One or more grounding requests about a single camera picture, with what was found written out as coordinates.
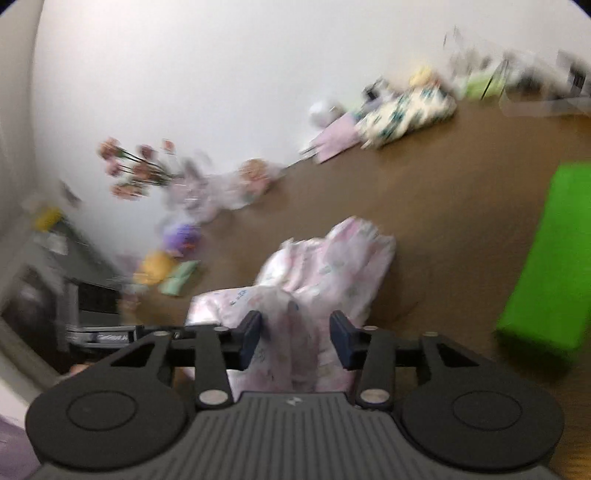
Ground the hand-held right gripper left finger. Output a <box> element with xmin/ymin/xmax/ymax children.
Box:
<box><xmin>111</xmin><ymin>310</ymin><xmax>262</xmax><ymax>411</ymax></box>

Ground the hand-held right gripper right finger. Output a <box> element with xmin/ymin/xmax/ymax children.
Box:
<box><xmin>329</xmin><ymin>310</ymin><xmax>482</xmax><ymax>411</ymax></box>

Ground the pink floral garment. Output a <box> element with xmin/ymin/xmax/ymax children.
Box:
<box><xmin>187</xmin><ymin>215</ymin><xmax>398</xmax><ymax>398</ymax></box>

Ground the dark grey cabinet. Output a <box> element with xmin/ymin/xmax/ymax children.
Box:
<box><xmin>0</xmin><ymin>216</ymin><xmax>127</xmax><ymax>374</ymax></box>

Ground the yellow soft item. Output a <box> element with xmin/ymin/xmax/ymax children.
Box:
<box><xmin>133</xmin><ymin>251</ymin><xmax>177</xmax><ymax>285</ymax></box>

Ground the purple tissue packet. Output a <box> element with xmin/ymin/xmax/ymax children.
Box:
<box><xmin>161</xmin><ymin>222</ymin><xmax>204</xmax><ymax>256</ymax></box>

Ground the knitted pink vase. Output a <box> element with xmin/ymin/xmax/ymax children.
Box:
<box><xmin>163</xmin><ymin>170</ymin><xmax>219</xmax><ymax>223</ymax></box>

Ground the clear plastic bag with snacks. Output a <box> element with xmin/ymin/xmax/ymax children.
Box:
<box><xmin>208</xmin><ymin>158</ymin><xmax>286</xmax><ymax>211</ymax></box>

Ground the dried flower bouquet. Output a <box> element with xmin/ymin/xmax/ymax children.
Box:
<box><xmin>96</xmin><ymin>136</ymin><xmax>182</xmax><ymax>200</ymax></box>

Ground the folded pink cloth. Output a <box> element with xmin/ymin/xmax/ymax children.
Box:
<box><xmin>314</xmin><ymin>115</ymin><xmax>366</xmax><ymax>163</ymax></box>

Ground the green felt case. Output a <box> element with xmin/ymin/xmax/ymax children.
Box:
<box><xmin>495</xmin><ymin>161</ymin><xmax>591</xmax><ymax>366</ymax></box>

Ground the white round speaker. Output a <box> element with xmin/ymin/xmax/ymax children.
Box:
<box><xmin>308</xmin><ymin>99</ymin><xmax>345</xmax><ymax>128</ymax></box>

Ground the folded cream green-flower cloth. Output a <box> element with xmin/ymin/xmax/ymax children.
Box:
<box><xmin>355</xmin><ymin>85</ymin><xmax>459</xmax><ymax>149</ymax></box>

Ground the translucent green box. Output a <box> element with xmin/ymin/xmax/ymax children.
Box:
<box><xmin>464</xmin><ymin>68</ymin><xmax>507</xmax><ymax>100</ymax></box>

